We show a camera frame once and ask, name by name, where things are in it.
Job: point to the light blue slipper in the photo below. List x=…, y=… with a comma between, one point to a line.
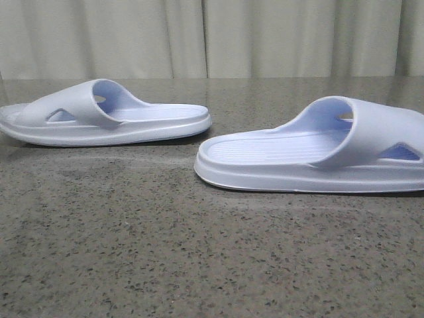
x=335, y=145
x=97, y=113

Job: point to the beige background curtain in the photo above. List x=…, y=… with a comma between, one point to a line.
x=210, y=39

